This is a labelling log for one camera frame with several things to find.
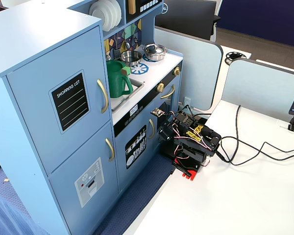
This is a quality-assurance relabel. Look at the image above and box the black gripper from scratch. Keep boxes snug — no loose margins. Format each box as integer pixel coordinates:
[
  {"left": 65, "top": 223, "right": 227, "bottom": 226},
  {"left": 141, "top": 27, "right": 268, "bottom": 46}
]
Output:
[{"left": 158, "top": 117, "right": 181, "bottom": 158}]

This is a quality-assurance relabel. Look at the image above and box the gold curved fridge door handle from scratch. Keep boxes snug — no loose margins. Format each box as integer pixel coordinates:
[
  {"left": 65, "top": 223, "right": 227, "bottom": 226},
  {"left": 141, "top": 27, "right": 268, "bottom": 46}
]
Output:
[
  {"left": 97, "top": 78, "right": 109, "bottom": 114},
  {"left": 105, "top": 138, "right": 116, "bottom": 162}
]

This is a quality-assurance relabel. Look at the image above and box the blue shopping list fridge door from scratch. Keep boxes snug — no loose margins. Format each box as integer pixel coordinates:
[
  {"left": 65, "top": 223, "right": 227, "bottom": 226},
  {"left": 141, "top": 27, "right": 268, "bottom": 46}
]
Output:
[{"left": 6, "top": 25, "right": 113, "bottom": 176}]

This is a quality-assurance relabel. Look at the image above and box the red robot base clamp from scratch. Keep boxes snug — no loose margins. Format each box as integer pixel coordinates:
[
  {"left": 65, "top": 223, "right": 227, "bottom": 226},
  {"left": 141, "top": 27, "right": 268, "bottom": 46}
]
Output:
[{"left": 171, "top": 158, "right": 199, "bottom": 182}]

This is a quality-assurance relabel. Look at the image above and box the blue dishwasher print door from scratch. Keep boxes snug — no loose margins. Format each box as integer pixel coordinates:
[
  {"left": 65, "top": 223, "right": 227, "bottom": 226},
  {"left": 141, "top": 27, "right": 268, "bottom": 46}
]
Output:
[{"left": 114, "top": 107, "right": 162, "bottom": 194}]

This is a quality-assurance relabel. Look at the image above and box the blue oven door with window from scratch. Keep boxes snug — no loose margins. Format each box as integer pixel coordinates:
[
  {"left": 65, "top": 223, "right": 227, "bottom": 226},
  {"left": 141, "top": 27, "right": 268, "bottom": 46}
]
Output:
[{"left": 158, "top": 84, "right": 180, "bottom": 118}]

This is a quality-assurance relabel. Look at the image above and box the open steel saucepan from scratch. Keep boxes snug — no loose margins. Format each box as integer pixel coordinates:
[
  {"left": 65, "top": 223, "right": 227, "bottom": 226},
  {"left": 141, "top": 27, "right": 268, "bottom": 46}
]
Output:
[{"left": 120, "top": 50, "right": 143, "bottom": 67}]

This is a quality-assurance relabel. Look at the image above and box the blue ice dispenser fridge door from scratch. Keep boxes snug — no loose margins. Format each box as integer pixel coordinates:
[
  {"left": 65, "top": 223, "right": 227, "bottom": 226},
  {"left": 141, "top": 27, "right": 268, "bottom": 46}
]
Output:
[{"left": 48, "top": 121, "right": 120, "bottom": 235}]

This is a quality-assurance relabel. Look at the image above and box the black toy microwave door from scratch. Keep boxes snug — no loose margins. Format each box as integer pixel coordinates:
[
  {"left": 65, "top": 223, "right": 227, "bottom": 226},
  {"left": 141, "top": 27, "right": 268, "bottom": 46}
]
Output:
[{"left": 125, "top": 0, "right": 164, "bottom": 24}]

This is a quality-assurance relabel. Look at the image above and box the blue toy kitchen cabinet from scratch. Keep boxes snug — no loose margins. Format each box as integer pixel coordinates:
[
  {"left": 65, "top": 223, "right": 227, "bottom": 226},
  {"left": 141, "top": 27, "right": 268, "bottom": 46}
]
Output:
[{"left": 0, "top": 0, "right": 184, "bottom": 235}]

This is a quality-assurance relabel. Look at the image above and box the grey toy sink basin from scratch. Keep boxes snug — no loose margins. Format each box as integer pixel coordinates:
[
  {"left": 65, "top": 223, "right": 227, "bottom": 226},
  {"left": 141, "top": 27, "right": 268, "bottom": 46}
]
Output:
[{"left": 110, "top": 77, "right": 145, "bottom": 114}]

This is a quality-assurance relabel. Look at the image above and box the green plastic pitcher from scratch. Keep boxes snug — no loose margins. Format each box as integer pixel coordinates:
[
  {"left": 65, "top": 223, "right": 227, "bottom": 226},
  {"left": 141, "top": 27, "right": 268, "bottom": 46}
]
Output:
[{"left": 106, "top": 60, "right": 134, "bottom": 99}]

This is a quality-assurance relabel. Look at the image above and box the light grey desk partition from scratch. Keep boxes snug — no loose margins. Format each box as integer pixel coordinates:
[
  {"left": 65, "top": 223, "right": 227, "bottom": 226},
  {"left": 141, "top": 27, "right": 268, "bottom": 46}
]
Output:
[
  {"left": 153, "top": 26, "right": 224, "bottom": 111},
  {"left": 221, "top": 58, "right": 294, "bottom": 124}
]

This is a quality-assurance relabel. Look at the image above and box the steel pot with lid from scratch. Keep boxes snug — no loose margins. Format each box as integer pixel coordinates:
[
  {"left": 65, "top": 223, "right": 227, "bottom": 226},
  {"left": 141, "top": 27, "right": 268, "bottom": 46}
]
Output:
[{"left": 142, "top": 43, "right": 168, "bottom": 62}]

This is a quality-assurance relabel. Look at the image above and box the steel slotted spatula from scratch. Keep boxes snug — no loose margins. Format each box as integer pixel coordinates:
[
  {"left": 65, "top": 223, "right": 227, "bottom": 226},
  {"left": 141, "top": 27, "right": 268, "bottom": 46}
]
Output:
[{"left": 113, "top": 36, "right": 121, "bottom": 60}]

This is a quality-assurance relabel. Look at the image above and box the steel ladle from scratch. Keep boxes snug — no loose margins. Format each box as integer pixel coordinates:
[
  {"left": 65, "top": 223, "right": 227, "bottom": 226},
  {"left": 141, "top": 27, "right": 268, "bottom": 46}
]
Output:
[{"left": 123, "top": 29, "right": 131, "bottom": 50}]

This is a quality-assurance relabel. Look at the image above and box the black monitor back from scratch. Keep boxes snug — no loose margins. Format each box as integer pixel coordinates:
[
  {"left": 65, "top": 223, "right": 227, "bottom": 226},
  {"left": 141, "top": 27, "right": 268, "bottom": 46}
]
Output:
[{"left": 155, "top": 0, "right": 221, "bottom": 41}]

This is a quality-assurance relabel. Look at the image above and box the white toy plate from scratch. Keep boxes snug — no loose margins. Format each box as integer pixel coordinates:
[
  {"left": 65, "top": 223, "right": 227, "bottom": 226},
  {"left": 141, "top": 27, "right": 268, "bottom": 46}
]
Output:
[
  {"left": 105, "top": 0, "right": 119, "bottom": 29},
  {"left": 112, "top": 0, "right": 123, "bottom": 26},
  {"left": 89, "top": 0, "right": 113, "bottom": 32}
]

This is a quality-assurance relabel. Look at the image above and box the blue fabric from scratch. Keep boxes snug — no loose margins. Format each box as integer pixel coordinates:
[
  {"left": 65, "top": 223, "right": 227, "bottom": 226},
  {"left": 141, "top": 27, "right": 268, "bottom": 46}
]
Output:
[{"left": 0, "top": 187, "right": 51, "bottom": 235}]

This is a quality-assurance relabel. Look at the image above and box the gold dishwasher door handle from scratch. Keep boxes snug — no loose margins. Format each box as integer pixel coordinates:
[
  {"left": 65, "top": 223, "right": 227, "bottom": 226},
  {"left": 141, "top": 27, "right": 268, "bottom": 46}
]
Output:
[{"left": 148, "top": 118, "right": 156, "bottom": 140}]

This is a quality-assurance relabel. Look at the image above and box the small wrist camera board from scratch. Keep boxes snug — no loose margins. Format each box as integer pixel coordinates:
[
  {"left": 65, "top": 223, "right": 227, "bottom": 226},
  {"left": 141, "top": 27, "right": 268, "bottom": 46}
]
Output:
[{"left": 150, "top": 107, "right": 166, "bottom": 118}]

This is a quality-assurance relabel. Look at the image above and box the gold oven door handle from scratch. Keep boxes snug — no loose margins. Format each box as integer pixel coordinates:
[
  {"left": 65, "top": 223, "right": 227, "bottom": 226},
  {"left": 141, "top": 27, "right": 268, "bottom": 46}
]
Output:
[{"left": 160, "top": 84, "right": 176, "bottom": 99}]

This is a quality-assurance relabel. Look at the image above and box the black cable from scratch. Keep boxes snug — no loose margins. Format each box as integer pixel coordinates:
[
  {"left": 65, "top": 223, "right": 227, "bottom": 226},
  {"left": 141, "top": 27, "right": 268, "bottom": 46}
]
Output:
[
  {"left": 217, "top": 104, "right": 242, "bottom": 166},
  {"left": 220, "top": 136, "right": 294, "bottom": 166}
]

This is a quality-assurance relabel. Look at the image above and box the black wire spool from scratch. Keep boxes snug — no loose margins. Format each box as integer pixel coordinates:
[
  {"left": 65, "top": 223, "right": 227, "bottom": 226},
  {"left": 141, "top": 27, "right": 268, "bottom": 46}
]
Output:
[{"left": 224, "top": 50, "right": 246, "bottom": 65}]

